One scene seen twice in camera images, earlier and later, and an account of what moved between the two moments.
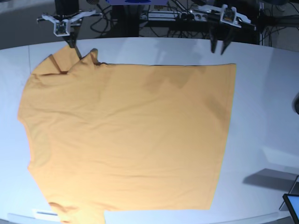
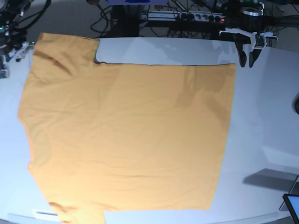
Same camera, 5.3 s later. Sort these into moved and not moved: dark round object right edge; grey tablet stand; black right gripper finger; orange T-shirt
Moved: black right gripper finger
Not moved: grey tablet stand; orange T-shirt; dark round object right edge
